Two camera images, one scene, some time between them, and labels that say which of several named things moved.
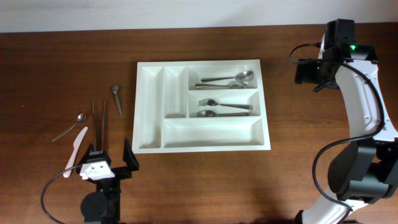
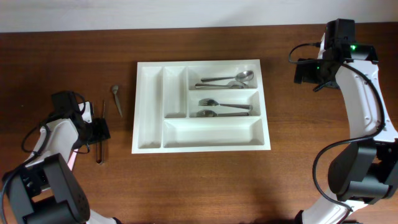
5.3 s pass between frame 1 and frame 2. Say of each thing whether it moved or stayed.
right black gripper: stayed
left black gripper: moved
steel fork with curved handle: stayed
